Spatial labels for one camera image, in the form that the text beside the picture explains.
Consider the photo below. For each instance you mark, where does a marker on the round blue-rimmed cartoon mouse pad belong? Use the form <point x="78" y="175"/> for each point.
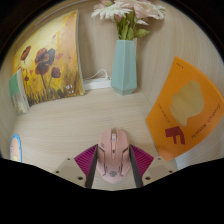
<point x="15" y="150"/>

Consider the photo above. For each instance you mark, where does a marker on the white power strip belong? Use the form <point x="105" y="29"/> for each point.
<point x="96" y="83"/>

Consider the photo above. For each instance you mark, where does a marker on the green and beige book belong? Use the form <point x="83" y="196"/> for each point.
<point x="18" y="93"/>

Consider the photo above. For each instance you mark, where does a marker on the pink computer mouse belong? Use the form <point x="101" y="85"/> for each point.
<point x="113" y="156"/>

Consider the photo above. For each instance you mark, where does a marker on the teal faceted vase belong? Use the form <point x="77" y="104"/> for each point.
<point x="124" y="68"/>

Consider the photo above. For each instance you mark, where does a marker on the yellow poppy canvas painting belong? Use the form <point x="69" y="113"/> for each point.
<point x="50" y="56"/>

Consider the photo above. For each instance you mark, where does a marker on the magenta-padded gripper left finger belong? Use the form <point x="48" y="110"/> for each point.
<point x="86" y="161"/>

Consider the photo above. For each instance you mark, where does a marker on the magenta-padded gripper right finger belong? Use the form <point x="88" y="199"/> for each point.
<point x="141" y="161"/>

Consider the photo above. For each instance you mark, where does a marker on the pink and white flower bouquet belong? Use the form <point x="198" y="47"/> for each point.
<point x="126" y="11"/>

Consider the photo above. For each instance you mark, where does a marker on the orange book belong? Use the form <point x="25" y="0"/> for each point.
<point x="186" y="110"/>

